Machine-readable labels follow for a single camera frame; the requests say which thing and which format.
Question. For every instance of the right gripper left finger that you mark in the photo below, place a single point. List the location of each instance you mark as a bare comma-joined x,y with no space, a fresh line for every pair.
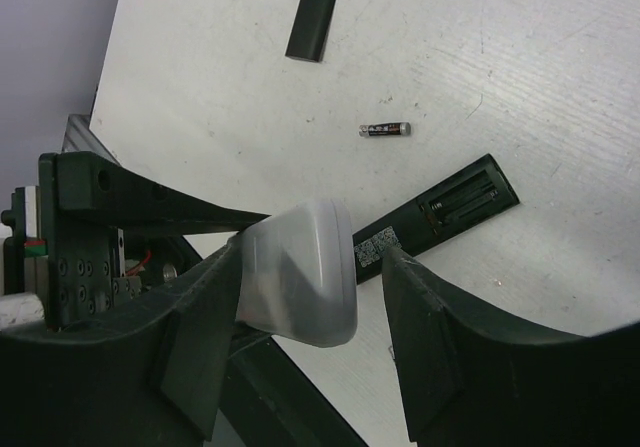
146,373

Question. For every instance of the AAA battery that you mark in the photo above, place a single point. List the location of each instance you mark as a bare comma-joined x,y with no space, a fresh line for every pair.
390,129

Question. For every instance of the black remote control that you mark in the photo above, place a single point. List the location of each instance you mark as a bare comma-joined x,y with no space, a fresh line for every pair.
471,196

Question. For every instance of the black battery cover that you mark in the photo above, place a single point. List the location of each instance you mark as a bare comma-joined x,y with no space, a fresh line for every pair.
310,30

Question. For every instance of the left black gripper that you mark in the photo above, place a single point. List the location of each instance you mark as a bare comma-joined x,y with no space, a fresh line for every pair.
67,244

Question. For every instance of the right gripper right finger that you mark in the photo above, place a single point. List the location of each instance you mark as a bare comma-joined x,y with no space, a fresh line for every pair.
472,374

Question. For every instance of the white remote control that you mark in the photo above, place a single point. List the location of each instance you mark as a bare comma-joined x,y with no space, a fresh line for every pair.
299,275

